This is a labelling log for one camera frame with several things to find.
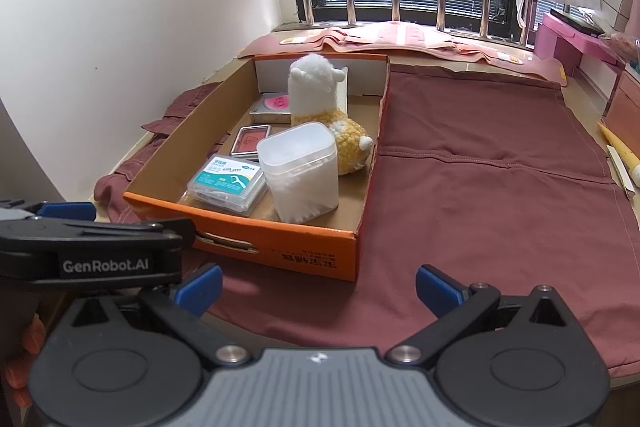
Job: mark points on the wooden box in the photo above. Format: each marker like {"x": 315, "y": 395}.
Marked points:
{"x": 627, "y": 102}

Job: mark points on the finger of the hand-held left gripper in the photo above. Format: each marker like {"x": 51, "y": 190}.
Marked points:
{"x": 65, "y": 210}
{"x": 125, "y": 234}

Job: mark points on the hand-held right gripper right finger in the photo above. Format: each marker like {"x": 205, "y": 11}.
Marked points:
{"x": 437, "y": 287}

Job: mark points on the pink waist support belt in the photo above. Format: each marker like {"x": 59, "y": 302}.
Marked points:
{"x": 400, "y": 37}

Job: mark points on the maroon cloth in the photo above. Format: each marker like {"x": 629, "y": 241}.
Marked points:
{"x": 475, "y": 207}

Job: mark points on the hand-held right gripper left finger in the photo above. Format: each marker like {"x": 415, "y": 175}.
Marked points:
{"x": 200, "y": 287}

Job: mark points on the yellow and white tube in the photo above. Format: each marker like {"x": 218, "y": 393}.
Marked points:
{"x": 622, "y": 152}

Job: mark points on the pink desk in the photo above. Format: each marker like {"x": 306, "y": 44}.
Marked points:
{"x": 555, "y": 37}

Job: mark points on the clear cotton swab container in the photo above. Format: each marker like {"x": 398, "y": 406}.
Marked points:
{"x": 300, "y": 177}

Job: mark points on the white embossed packet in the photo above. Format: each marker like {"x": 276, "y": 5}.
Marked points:
{"x": 344, "y": 94}

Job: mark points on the white flat strip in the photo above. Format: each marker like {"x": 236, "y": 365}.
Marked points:
{"x": 620, "y": 174}

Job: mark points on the white and yellow alpaca plush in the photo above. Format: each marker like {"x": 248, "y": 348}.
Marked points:
{"x": 310, "y": 92}

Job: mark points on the person's left hand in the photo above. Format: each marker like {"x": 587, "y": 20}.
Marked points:
{"x": 31, "y": 334}

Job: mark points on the black flat device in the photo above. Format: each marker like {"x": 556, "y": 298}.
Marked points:
{"x": 580, "y": 23}

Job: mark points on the clear floss pick box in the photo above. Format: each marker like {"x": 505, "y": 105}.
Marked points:
{"x": 225, "y": 182}

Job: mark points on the clear plastic bag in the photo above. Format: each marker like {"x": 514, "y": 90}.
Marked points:
{"x": 622, "y": 44}

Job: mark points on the pink and white small box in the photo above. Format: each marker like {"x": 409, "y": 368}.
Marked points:
{"x": 272, "y": 104}

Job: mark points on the orange cardboard box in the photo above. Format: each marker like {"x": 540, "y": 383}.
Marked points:
{"x": 310, "y": 252}

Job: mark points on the red compact case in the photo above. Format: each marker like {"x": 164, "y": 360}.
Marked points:
{"x": 250, "y": 141}

